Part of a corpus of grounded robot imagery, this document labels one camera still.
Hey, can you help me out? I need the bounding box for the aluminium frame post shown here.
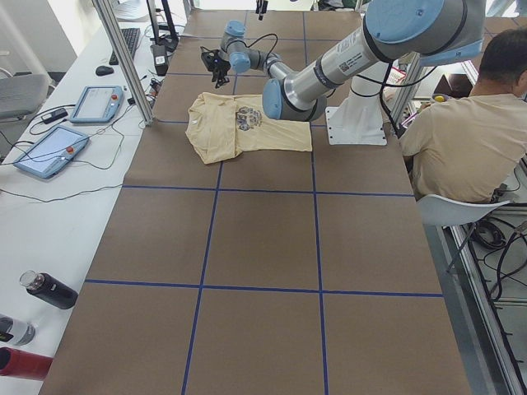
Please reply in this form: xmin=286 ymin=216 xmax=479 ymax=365
xmin=92 ymin=0 xmax=153 ymax=126

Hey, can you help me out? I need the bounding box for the blue teach pendant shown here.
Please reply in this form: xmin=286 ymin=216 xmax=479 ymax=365
xmin=13 ymin=125 xmax=90 ymax=179
xmin=69 ymin=86 xmax=124 ymax=124

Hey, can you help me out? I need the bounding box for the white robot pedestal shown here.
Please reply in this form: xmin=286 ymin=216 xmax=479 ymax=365
xmin=325 ymin=63 xmax=388 ymax=146

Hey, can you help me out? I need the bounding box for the cream long-sleeve graphic shirt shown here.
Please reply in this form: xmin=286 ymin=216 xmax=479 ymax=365
xmin=185 ymin=92 xmax=312 ymax=165

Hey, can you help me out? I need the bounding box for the near blue teach pendant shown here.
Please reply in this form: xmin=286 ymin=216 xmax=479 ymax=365
xmin=13 ymin=125 xmax=90 ymax=179

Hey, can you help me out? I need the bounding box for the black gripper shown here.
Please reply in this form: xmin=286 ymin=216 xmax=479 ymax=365
xmin=200 ymin=46 xmax=231 ymax=88

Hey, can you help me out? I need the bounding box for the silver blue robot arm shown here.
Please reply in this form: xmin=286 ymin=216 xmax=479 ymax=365
xmin=201 ymin=0 xmax=486 ymax=122

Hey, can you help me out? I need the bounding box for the red water bottle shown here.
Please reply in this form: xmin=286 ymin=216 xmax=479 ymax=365
xmin=1 ymin=347 xmax=54 ymax=381

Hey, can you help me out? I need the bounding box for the black computer mouse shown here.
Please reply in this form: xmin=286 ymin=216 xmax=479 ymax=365
xmin=95 ymin=65 xmax=114 ymax=77

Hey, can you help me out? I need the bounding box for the white chair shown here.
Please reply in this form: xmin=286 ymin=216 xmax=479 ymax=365
xmin=415 ymin=193 xmax=511 ymax=275

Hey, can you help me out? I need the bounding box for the far blue teach pendant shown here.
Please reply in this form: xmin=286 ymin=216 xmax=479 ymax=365
xmin=69 ymin=86 xmax=124 ymax=124

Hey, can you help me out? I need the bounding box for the person in beige shirt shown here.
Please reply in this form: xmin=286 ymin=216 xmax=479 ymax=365
xmin=399 ymin=28 xmax=526 ymax=203

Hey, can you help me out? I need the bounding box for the black water bottle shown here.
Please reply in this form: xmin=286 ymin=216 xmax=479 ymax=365
xmin=19 ymin=270 xmax=78 ymax=309

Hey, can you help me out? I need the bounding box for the black keyboard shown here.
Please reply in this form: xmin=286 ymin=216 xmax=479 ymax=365
xmin=109 ymin=27 xmax=142 ymax=66

